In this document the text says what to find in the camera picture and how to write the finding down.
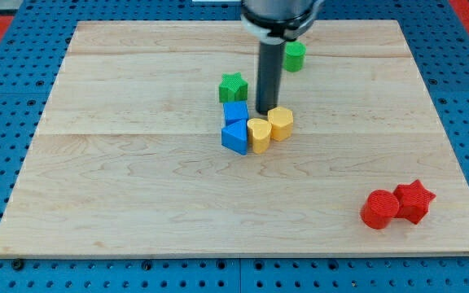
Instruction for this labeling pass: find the wooden board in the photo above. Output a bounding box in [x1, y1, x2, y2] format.
[0, 20, 469, 259]

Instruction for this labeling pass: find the green star block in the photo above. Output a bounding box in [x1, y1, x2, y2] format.
[218, 72, 248, 103]

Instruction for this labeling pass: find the yellow heart block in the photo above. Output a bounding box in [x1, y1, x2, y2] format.
[247, 118, 272, 154]

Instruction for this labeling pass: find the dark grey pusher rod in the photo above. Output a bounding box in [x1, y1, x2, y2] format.
[256, 42, 285, 115]

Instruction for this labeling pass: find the yellow hexagon block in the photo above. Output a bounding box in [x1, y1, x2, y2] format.
[267, 107, 294, 142]

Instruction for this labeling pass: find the green cylinder block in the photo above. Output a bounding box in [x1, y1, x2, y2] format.
[283, 42, 306, 72]

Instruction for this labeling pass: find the blue triangle block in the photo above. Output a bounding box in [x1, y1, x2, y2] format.
[221, 120, 248, 155]

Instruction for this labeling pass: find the blue cube block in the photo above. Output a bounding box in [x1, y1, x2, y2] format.
[223, 101, 249, 126]

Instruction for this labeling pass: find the red cylinder block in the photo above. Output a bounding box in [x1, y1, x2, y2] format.
[360, 190, 399, 230]

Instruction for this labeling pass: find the red star block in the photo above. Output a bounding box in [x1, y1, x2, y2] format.
[393, 179, 436, 225]

